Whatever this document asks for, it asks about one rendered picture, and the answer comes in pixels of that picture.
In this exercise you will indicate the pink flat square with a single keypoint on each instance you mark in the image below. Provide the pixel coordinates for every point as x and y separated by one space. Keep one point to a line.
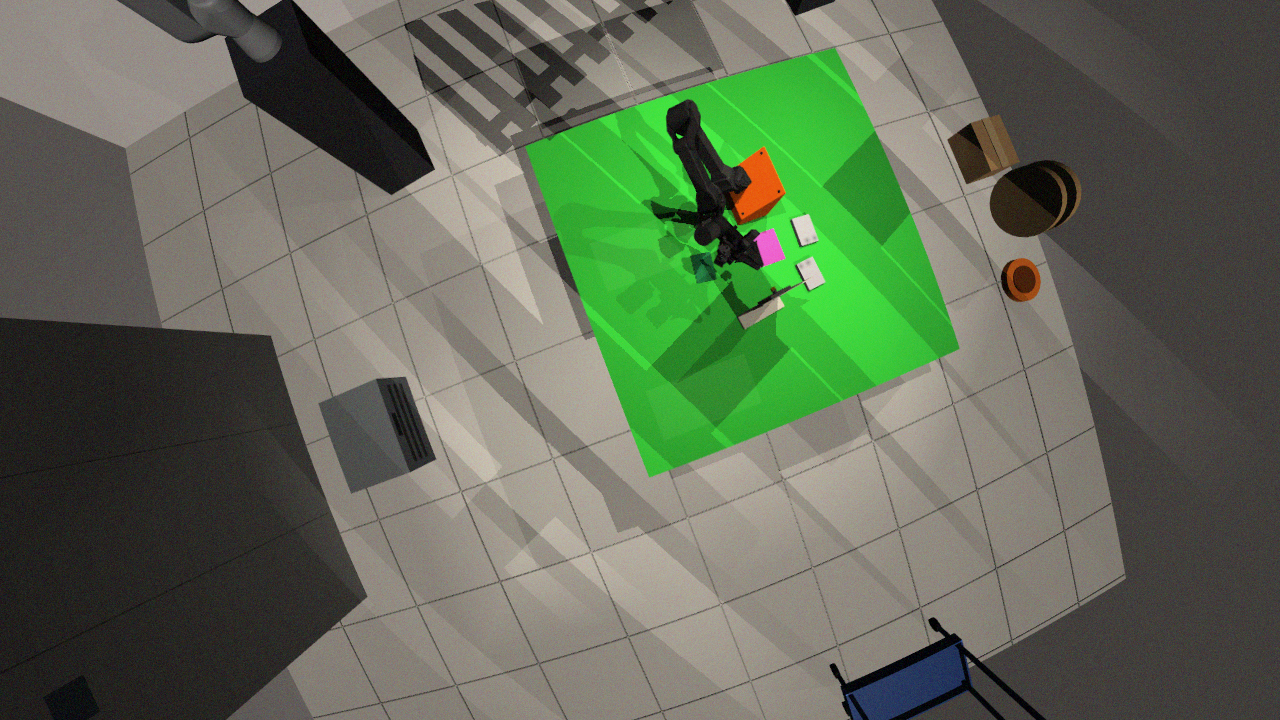
769 247

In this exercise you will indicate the beige panel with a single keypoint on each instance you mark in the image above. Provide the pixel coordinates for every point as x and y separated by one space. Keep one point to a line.
765 307

